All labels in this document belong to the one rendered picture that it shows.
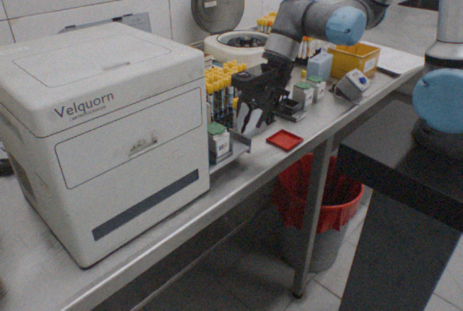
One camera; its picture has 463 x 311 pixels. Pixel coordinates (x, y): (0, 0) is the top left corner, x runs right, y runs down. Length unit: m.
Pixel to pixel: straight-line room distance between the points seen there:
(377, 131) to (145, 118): 0.53
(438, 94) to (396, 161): 0.18
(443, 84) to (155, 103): 0.45
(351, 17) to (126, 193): 0.52
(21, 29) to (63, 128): 0.66
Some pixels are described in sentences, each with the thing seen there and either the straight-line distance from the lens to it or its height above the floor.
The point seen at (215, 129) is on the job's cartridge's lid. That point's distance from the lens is 0.74.
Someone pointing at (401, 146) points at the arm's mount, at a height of 0.95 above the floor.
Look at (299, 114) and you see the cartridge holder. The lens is 1.01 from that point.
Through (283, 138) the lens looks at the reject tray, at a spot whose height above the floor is 0.88.
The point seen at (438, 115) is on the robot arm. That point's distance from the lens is 0.68.
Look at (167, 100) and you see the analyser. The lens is 0.57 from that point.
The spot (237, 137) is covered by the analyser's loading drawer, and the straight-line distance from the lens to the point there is 0.82.
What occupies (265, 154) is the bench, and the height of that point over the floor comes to 0.88.
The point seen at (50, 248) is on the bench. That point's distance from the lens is 0.71.
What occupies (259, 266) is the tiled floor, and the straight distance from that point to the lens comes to 1.72.
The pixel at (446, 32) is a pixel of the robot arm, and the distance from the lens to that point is 0.67.
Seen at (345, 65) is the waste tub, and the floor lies 0.93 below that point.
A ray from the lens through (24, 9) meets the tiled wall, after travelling 1.12.
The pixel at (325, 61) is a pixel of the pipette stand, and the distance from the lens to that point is 1.18.
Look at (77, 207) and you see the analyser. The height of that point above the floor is 1.00.
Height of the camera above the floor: 1.36
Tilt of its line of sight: 32 degrees down
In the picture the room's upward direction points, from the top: straight up
